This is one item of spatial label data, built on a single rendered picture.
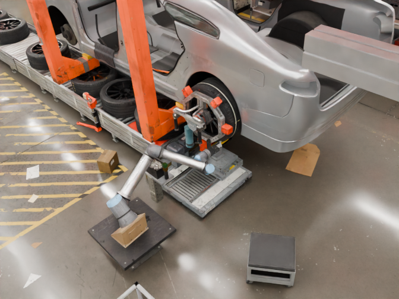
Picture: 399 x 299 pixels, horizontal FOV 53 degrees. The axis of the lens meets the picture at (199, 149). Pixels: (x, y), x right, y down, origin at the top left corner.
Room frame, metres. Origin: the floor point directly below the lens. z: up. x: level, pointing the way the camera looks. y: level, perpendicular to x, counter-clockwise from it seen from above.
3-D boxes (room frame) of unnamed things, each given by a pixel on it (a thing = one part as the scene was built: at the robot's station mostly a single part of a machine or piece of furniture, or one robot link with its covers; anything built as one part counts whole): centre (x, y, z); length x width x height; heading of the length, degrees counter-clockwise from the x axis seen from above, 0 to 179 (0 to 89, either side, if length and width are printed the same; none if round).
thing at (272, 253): (2.09, -0.57, 0.17); 0.43 x 0.36 x 0.34; 77
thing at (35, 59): (6.10, 2.32, 0.39); 0.66 x 0.66 x 0.24
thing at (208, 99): (3.40, -0.07, 0.85); 0.54 x 0.07 x 0.54; 43
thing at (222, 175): (3.52, -0.19, 0.13); 0.50 x 0.36 x 0.10; 43
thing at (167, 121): (3.79, 0.27, 0.69); 0.52 x 0.17 x 0.35; 133
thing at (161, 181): (3.09, 0.49, 0.44); 0.43 x 0.17 x 0.03; 43
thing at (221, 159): (3.52, -0.19, 0.32); 0.40 x 0.30 x 0.28; 43
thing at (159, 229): (2.45, 0.69, 0.15); 0.60 x 0.60 x 0.30; 41
